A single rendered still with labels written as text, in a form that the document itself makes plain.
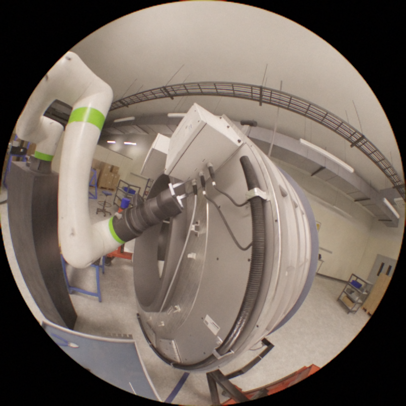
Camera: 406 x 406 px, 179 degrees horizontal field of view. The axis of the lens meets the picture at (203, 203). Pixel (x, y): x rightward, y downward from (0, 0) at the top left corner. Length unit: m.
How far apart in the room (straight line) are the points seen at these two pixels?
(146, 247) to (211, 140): 1.03
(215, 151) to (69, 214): 0.38
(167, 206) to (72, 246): 0.26
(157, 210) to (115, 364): 0.79
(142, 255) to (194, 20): 3.46
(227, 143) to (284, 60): 2.69
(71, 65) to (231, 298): 0.61
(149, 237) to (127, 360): 0.97
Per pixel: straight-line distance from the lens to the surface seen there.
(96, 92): 0.43
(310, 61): 2.91
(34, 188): 0.72
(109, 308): 1.76
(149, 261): 1.16
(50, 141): 0.78
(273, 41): 2.81
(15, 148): 5.02
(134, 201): 0.40
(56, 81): 0.41
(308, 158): 4.06
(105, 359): 0.86
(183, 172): 0.36
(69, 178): 0.35
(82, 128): 0.37
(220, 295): 0.29
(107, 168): 7.60
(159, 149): 0.88
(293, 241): 0.32
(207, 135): 0.31
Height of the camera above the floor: 1.50
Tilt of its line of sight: 3 degrees down
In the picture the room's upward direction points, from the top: 21 degrees clockwise
